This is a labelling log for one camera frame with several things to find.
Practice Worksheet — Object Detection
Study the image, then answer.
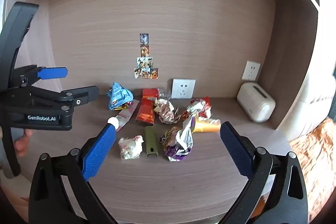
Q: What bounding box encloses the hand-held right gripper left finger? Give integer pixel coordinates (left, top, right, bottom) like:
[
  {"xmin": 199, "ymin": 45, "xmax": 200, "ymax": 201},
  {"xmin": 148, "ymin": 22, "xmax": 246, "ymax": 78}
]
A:
[{"xmin": 28, "ymin": 123, "xmax": 118, "ymax": 224}]

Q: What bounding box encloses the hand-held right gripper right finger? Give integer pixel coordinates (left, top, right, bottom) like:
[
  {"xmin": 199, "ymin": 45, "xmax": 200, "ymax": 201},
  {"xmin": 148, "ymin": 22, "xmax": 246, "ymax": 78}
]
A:
[{"xmin": 220, "ymin": 121, "xmax": 308, "ymax": 224}]

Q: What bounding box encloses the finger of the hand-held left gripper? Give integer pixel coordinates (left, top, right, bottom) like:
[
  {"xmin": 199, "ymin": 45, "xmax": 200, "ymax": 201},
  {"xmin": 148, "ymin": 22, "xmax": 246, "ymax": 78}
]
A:
[
  {"xmin": 28, "ymin": 86, "xmax": 100, "ymax": 112},
  {"xmin": 12, "ymin": 65, "xmax": 69, "ymax": 88}
]

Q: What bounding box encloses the white wrapper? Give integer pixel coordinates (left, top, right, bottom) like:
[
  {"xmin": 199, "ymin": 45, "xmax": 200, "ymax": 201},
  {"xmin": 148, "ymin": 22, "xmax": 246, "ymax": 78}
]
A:
[{"xmin": 118, "ymin": 135, "xmax": 145, "ymax": 160}]

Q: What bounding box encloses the blue snack wrapper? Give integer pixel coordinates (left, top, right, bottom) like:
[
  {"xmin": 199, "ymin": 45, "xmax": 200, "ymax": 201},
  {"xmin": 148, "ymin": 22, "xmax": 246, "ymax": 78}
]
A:
[{"xmin": 106, "ymin": 82, "xmax": 134, "ymax": 111}]

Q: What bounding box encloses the yellow orange packet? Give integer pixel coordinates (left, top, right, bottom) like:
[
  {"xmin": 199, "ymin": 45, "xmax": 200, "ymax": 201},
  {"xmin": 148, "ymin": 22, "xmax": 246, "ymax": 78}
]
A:
[{"xmin": 192, "ymin": 117, "xmax": 221, "ymax": 133}]

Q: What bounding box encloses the squeezed tube with white cap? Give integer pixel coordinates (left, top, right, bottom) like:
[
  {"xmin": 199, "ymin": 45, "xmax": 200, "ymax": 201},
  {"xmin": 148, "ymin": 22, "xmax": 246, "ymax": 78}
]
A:
[{"xmin": 108, "ymin": 99, "xmax": 140, "ymax": 132}]

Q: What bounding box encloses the olive green sleeve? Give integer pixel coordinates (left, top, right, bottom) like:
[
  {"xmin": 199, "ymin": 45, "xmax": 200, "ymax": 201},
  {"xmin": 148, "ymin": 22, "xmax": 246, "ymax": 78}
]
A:
[{"xmin": 144, "ymin": 126, "xmax": 160, "ymax": 159}]

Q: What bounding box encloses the red silver wrapper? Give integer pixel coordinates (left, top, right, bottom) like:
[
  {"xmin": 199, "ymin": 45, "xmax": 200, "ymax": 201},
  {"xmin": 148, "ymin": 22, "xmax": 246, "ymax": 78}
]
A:
[{"xmin": 182, "ymin": 97, "xmax": 212, "ymax": 121}]

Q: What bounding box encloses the purple silver wrapper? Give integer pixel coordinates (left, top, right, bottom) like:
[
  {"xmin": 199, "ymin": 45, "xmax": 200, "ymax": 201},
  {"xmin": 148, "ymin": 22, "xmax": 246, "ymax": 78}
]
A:
[{"xmin": 161, "ymin": 116, "xmax": 196, "ymax": 162}]

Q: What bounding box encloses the red snack packet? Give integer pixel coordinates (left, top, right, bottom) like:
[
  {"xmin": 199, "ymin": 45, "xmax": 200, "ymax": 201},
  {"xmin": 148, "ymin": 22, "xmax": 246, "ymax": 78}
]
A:
[{"xmin": 135, "ymin": 88, "xmax": 159, "ymax": 126}]

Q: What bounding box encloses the silver foil wrapper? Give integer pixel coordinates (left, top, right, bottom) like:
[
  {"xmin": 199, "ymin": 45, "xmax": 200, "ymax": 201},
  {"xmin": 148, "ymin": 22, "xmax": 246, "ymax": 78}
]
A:
[{"xmin": 153, "ymin": 98, "xmax": 180, "ymax": 125}]

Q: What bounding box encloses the person's left hand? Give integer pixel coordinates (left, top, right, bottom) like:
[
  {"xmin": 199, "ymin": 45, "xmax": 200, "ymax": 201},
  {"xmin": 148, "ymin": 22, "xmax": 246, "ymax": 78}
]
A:
[{"xmin": 14, "ymin": 130, "xmax": 33, "ymax": 158}]

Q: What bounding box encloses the white rounded appliance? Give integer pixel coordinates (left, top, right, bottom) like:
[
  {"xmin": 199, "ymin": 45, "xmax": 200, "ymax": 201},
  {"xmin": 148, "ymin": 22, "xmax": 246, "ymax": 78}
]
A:
[{"xmin": 237, "ymin": 82, "xmax": 277, "ymax": 123}]

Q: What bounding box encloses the pyramid of picture stickers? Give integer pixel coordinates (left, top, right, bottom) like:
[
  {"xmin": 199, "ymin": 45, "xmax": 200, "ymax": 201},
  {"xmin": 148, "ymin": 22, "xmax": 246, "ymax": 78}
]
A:
[{"xmin": 134, "ymin": 33, "xmax": 159, "ymax": 80}]

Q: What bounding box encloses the orange and white bed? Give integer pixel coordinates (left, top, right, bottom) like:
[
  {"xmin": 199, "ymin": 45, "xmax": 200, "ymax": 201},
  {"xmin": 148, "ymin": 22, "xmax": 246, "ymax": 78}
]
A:
[{"xmin": 289, "ymin": 118, "xmax": 336, "ymax": 224}]

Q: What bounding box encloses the clear plastic wrapper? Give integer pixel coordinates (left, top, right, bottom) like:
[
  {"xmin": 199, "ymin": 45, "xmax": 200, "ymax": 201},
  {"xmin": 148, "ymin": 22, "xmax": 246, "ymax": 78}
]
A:
[{"xmin": 157, "ymin": 88, "xmax": 172, "ymax": 101}]

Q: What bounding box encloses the white tufted headboard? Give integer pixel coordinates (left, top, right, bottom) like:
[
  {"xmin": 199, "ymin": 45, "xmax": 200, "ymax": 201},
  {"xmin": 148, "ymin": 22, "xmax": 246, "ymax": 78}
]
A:
[{"xmin": 277, "ymin": 74, "xmax": 336, "ymax": 142}]

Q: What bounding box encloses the white wall socket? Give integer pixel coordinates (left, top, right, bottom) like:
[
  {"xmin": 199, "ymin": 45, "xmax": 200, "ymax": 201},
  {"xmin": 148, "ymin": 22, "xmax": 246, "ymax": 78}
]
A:
[
  {"xmin": 241, "ymin": 60, "xmax": 261, "ymax": 81},
  {"xmin": 171, "ymin": 79, "xmax": 196, "ymax": 100}
]

